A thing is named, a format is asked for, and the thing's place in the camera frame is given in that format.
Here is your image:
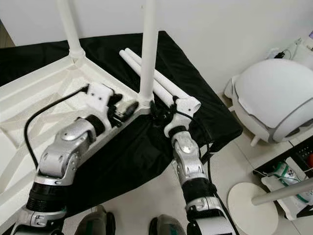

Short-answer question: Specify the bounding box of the white plastic children table top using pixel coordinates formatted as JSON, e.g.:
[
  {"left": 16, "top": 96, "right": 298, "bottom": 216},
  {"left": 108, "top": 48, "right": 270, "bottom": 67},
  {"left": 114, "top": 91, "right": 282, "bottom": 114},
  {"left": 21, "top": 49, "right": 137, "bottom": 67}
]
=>
[{"left": 0, "top": 51, "right": 153, "bottom": 235}]

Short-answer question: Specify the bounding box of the white domed appliance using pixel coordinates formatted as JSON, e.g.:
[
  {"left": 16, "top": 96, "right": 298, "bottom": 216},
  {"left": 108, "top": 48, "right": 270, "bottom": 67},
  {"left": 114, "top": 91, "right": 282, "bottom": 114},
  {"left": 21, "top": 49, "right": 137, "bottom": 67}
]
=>
[{"left": 224, "top": 59, "right": 313, "bottom": 146}]

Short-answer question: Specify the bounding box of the grey green left robot leg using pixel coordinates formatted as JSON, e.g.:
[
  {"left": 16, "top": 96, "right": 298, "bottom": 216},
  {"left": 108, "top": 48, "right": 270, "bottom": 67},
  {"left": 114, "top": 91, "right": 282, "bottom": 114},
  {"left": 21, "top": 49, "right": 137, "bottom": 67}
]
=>
[{"left": 81, "top": 206, "right": 116, "bottom": 235}]

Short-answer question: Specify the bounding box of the grey green robot leg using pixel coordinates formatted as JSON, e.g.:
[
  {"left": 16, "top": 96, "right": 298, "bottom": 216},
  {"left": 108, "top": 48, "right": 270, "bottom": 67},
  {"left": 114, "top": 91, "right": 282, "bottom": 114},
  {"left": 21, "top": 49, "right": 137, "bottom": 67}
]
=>
[
  {"left": 149, "top": 214, "right": 187, "bottom": 235},
  {"left": 81, "top": 206, "right": 116, "bottom": 235}
]

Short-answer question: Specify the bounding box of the grey green right robot leg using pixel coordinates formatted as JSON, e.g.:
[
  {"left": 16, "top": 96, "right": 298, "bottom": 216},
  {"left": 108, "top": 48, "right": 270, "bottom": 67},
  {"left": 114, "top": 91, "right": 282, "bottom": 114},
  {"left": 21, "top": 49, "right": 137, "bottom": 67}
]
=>
[{"left": 149, "top": 214, "right": 187, "bottom": 235}]

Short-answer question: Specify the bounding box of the white floor fan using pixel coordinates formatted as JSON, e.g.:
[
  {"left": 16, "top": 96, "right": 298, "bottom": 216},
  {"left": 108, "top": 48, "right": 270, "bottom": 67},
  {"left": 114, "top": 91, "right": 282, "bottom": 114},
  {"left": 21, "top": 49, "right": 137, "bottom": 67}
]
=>
[{"left": 226, "top": 177, "right": 313, "bottom": 235}]

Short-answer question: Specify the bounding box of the black low floor shelf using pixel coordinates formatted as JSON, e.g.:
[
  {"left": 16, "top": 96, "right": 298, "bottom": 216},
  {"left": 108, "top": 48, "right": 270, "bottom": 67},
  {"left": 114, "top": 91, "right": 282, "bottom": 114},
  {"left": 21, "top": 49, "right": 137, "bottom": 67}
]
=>
[{"left": 253, "top": 142, "right": 313, "bottom": 180}]

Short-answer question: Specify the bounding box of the white green plastic package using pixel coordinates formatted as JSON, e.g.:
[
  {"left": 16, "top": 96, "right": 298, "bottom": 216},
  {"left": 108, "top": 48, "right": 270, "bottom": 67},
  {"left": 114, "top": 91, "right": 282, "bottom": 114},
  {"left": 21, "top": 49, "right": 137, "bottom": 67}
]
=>
[{"left": 261, "top": 159, "right": 313, "bottom": 222}]

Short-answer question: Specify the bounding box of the white small appliance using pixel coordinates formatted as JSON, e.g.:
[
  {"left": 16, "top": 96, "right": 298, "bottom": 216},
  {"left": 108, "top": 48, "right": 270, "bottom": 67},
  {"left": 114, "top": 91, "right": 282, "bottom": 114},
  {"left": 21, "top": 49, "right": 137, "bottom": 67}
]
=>
[{"left": 291, "top": 30, "right": 313, "bottom": 62}]

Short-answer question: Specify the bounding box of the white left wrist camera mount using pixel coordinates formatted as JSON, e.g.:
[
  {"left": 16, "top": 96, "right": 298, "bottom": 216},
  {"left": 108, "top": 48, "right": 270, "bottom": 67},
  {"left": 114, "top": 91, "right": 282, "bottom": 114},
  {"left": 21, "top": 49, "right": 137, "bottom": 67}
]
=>
[{"left": 86, "top": 82, "right": 116, "bottom": 116}]

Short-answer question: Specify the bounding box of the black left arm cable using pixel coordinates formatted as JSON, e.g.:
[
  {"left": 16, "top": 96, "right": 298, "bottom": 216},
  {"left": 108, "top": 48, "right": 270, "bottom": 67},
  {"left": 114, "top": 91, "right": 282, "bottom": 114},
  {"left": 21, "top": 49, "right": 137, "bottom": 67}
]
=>
[{"left": 23, "top": 86, "right": 90, "bottom": 170}]

